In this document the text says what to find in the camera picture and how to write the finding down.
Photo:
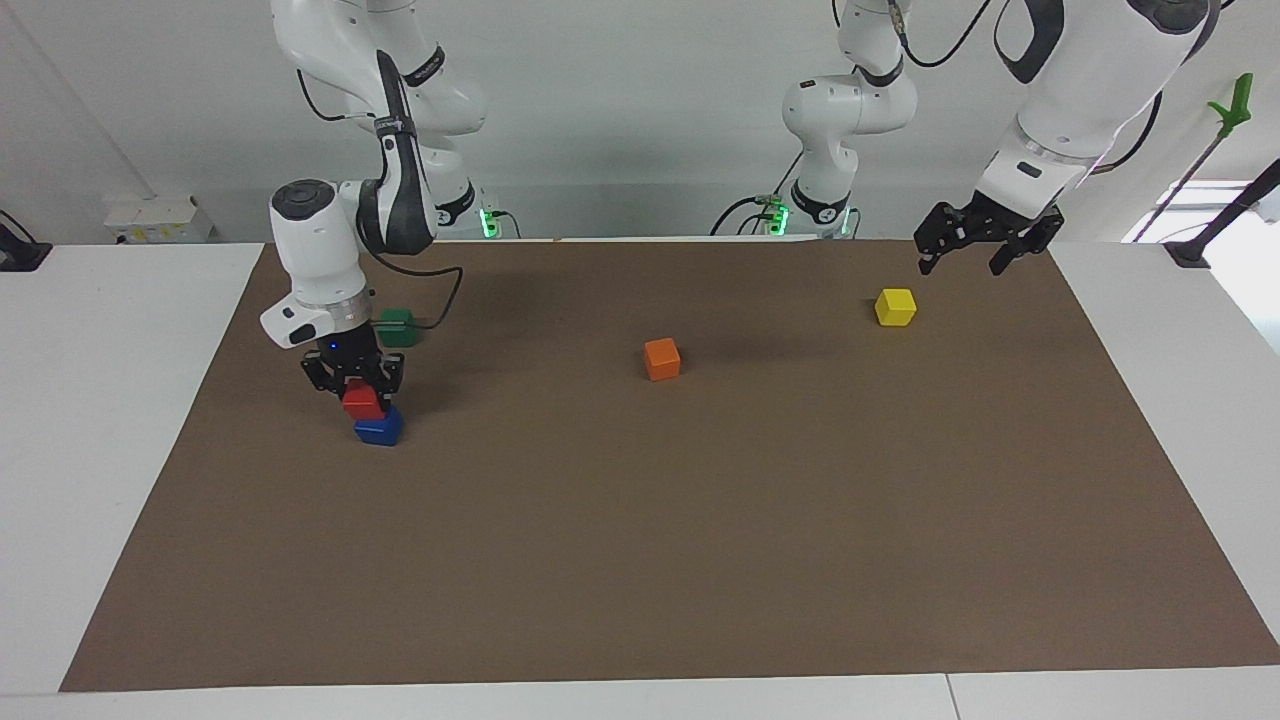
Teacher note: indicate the blue wooden block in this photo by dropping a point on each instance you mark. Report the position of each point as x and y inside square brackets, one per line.
[380, 432]

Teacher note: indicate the white box with yellow label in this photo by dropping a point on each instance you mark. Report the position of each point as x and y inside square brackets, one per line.
[160, 220]

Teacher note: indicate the thin pole with green tip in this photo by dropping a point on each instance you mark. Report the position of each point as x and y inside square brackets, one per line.
[1238, 105]

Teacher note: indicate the orange wooden block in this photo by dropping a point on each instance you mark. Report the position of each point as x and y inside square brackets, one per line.
[662, 360]

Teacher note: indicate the brown table mat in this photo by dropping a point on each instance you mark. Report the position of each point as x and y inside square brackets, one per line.
[650, 540]

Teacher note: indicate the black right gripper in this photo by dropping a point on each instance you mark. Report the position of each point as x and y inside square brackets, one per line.
[350, 362]

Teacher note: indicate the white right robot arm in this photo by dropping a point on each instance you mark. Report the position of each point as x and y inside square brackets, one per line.
[310, 250]

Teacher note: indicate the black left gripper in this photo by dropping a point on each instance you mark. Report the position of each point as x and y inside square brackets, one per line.
[990, 225]

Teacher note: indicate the black slanted stand with base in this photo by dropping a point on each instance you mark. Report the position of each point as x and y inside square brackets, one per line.
[1225, 220]

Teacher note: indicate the red wooden block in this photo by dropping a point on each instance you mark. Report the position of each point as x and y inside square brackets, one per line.
[362, 402]

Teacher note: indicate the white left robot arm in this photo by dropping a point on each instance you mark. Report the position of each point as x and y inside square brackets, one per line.
[1080, 100]

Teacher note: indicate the black table clamp mount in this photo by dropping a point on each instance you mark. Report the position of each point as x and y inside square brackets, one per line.
[20, 255]

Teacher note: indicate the green wooden block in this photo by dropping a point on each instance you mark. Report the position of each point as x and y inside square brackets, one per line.
[400, 335]

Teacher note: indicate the yellow wooden block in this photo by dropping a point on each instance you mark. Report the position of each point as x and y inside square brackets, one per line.
[895, 308]

